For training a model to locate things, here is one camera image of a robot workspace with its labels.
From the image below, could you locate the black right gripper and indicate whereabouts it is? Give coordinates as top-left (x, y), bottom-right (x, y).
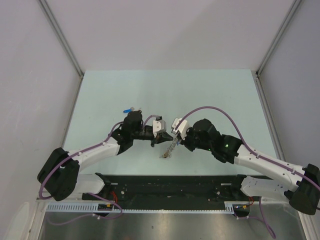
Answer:
top-left (177, 126), bottom-right (213, 152)

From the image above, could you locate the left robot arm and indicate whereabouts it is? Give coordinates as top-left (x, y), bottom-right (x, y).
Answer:
top-left (37, 110), bottom-right (173, 202)

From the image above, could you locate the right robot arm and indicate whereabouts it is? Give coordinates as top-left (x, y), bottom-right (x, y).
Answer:
top-left (172, 118), bottom-right (320, 216)

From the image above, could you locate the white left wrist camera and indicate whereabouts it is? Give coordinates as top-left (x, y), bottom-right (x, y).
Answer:
top-left (152, 116), bottom-right (167, 137)

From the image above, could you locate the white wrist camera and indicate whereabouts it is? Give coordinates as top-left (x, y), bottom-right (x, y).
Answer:
top-left (171, 118), bottom-right (190, 140)
top-left (152, 116), bottom-right (167, 137)

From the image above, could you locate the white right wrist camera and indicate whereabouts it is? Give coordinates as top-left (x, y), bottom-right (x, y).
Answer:
top-left (171, 118), bottom-right (190, 140)

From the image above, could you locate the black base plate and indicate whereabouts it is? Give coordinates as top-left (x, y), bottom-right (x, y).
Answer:
top-left (97, 173), bottom-right (259, 202)

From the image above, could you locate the white slotted cable duct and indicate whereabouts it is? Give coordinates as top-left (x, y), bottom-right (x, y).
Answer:
top-left (45, 201), bottom-right (247, 214)

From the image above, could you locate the right aluminium frame post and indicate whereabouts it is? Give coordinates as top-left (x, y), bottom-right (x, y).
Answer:
top-left (256, 0), bottom-right (305, 76)

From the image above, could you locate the aluminium frame post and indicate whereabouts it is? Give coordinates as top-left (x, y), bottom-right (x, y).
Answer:
top-left (256, 0), bottom-right (305, 76)
top-left (37, 0), bottom-right (85, 78)

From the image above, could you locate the left aluminium frame post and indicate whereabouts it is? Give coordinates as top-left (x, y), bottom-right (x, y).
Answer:
top-left (37, 0), bottom-right (85, 78)

